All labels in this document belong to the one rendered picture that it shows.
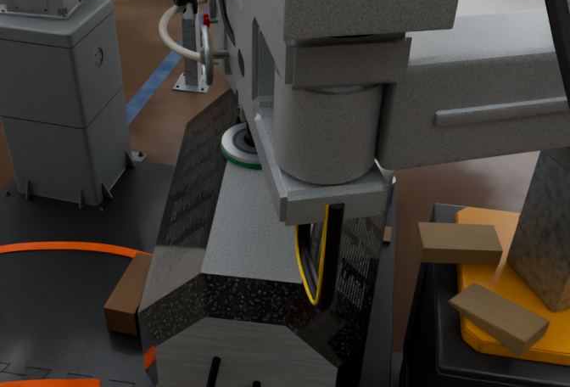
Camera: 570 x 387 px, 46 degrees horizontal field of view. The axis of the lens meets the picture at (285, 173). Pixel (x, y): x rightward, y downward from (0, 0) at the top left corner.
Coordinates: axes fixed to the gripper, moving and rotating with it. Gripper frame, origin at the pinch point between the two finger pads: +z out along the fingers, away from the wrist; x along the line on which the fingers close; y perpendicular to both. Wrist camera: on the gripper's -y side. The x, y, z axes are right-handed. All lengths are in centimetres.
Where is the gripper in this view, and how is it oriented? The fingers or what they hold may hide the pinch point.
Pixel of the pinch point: (189, 18)
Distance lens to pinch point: 272.5
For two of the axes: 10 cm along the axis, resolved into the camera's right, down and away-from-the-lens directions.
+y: -7.3, 4.2, -5.4
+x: 6.8, 4.9, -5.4
